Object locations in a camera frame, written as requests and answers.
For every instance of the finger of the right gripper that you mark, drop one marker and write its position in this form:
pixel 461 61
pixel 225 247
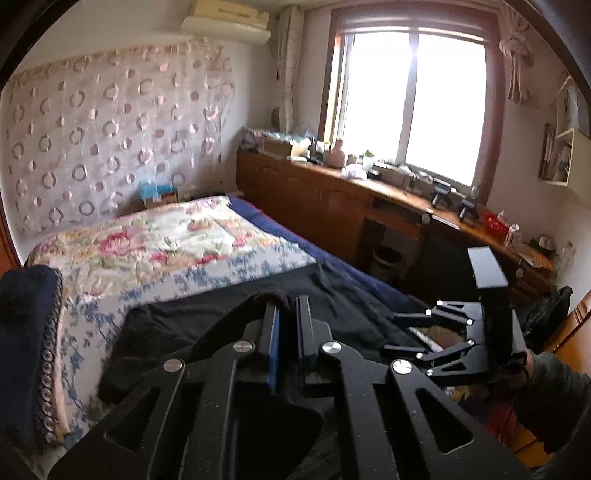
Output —
pixel 467 357
pixel 453 315

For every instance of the floral quilt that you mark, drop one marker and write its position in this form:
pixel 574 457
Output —
pixel 135 249

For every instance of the cardboard box on desk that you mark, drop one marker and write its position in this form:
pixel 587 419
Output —
pixel 276 147

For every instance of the wooden wardrobe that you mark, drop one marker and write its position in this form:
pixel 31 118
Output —
pixel 8 256

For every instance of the pink bottle on desk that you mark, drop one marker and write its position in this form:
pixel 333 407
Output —
pixel 335 157

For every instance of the black t-shirt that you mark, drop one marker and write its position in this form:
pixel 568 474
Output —
pixel 279 436

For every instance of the red basket on desk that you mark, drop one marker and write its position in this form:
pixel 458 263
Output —
pixel 495 226

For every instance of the tied window curtain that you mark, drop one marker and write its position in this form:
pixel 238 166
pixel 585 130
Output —
pixel 515 45

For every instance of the air conditioner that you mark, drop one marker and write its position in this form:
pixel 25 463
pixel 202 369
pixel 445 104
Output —
pixel 228 21

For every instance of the blue and white floral sheet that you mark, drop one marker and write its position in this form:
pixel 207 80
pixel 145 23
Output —
pixel 90 328

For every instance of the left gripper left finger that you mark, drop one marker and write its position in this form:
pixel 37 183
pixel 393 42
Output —
pixel 177 423

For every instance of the long wooden cabinet desk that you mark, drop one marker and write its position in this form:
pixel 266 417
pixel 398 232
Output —
pixel 346 218

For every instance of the folded navy garment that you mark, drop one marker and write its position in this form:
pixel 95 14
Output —
pixel 22 300

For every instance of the circle patterned wall curtain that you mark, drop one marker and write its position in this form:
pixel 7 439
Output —
pixel 80 135

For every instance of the white wall shelf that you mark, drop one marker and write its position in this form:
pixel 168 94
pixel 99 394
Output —
pixel 566 148

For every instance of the window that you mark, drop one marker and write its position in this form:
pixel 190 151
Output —
pixel 417 84

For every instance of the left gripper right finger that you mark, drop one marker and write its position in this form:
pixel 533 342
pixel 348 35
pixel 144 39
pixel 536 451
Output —
pixel 394 420

